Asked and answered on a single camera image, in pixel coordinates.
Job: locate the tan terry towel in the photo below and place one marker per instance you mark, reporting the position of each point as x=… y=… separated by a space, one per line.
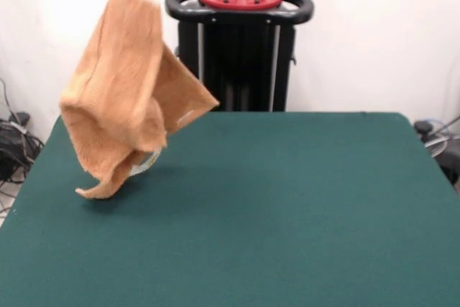
x=118 y=87

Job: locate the dark green table cloth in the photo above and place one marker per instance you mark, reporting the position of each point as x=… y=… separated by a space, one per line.
x=287 y=213

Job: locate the round black base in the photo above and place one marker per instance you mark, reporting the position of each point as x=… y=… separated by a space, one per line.
x=449 y=163

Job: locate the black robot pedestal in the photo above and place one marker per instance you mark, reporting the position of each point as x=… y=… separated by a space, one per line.
x=248 y=69

